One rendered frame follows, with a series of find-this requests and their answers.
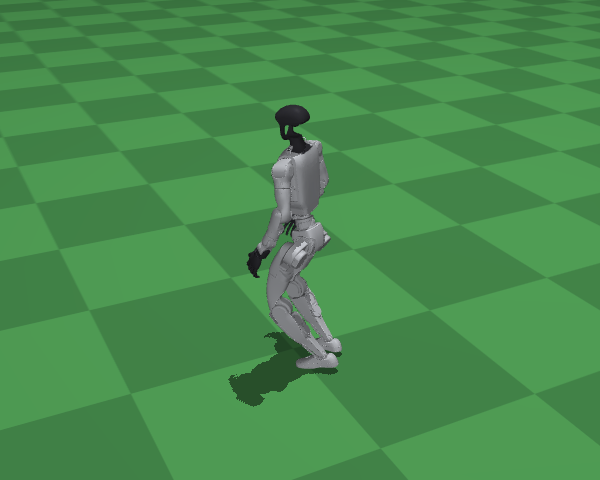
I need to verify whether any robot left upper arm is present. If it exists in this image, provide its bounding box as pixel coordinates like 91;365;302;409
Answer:
271;158;294;224

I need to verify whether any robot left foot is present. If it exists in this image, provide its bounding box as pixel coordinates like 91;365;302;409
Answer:
296;352;339;369

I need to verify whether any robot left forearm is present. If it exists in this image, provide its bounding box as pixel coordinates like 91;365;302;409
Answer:
257;209;284;255

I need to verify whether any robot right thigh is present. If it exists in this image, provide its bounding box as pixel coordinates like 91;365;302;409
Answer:
286;230;331;297

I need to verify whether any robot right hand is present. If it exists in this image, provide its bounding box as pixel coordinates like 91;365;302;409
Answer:
283;214;296;236

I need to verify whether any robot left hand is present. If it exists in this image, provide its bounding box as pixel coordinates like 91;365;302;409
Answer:
247;247;270;278

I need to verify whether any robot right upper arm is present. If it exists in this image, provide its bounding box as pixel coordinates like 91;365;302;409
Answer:
306;140;329;190

